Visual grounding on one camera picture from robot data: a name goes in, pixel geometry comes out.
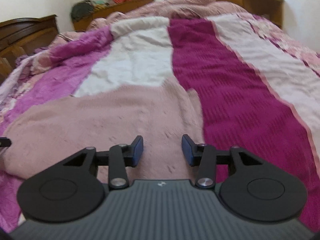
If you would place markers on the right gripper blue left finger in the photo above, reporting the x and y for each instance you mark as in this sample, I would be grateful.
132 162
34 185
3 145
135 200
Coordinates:
119 158

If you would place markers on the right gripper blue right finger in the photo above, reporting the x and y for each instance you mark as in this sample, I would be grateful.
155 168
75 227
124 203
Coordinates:
202 156

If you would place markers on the pink knitted cardigan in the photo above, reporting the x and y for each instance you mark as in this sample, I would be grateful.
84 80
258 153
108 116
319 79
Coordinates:
48 133

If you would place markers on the pink purple patchwork bedspread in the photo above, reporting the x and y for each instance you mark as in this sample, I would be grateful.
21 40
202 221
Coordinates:
257 87

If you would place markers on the dark wooden cabinet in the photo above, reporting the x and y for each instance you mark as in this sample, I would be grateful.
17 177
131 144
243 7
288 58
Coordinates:
22 36

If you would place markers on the dark green cloth bundle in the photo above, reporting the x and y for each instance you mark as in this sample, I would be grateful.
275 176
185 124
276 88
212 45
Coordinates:
82 10

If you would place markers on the dusty pink fluffy blanket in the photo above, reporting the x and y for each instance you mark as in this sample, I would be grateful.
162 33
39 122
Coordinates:
184 9

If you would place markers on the wooden bed headboard shelf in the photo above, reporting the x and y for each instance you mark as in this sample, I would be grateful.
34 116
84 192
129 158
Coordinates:
269 9

